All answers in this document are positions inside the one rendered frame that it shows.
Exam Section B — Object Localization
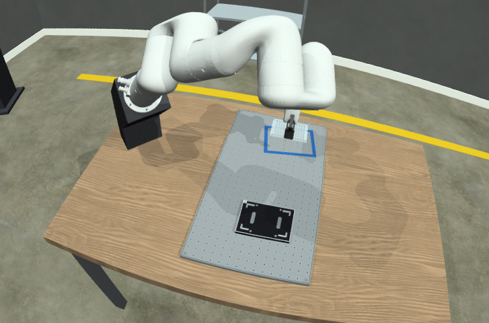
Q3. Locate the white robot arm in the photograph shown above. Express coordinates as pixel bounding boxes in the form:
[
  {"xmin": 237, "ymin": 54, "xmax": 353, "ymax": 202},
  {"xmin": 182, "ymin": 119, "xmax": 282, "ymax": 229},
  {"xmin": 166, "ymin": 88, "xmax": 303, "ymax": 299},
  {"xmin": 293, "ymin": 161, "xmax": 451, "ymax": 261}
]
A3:
[{"xmin": 117, "ymin": 12, "xmax": 336, "ymax": 113}]

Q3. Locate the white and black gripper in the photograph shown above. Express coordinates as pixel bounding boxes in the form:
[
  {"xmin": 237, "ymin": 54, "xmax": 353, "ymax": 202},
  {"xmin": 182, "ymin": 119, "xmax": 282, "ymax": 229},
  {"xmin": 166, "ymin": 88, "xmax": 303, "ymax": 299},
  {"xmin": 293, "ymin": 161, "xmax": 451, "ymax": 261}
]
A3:
[{"xmin": 283, "ymin": 110, "xmax": 301, "ymax": 140}]

